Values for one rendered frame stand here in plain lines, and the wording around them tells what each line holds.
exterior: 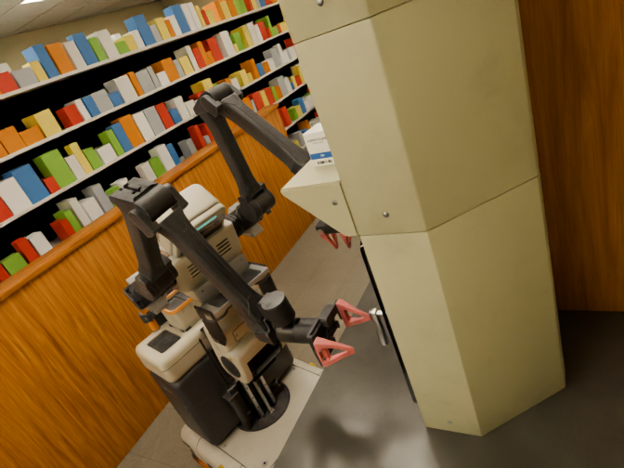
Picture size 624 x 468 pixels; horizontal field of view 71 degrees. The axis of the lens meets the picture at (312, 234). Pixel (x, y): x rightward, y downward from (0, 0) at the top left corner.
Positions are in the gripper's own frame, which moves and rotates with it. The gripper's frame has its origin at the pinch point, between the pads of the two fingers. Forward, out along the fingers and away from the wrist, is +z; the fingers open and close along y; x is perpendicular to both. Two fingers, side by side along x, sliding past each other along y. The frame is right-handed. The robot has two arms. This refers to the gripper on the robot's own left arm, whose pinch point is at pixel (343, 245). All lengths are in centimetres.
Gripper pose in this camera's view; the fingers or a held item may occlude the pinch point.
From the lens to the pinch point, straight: 135.5
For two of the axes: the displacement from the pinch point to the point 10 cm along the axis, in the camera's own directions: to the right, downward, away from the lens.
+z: 3.4, 8.4, 4.3
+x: 4.2, -5.4, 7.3
